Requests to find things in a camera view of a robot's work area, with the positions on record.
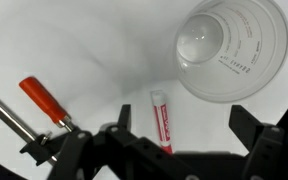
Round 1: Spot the bar clamp with orange handle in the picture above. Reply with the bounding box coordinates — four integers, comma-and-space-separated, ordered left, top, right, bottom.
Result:
0, 76, 95, 168

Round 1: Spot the pink Expo marker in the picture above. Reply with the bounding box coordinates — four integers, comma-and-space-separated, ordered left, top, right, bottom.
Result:
150, 89, 174, 155

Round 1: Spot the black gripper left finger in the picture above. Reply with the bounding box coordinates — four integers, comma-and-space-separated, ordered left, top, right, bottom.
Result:
48, 104, 200, 180

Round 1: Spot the clear plastic cup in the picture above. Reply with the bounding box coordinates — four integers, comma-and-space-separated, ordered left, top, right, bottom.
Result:
173, 0, 288, 103

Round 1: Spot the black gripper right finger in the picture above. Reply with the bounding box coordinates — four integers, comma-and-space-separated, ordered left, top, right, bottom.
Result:
228, 104, 288, 180

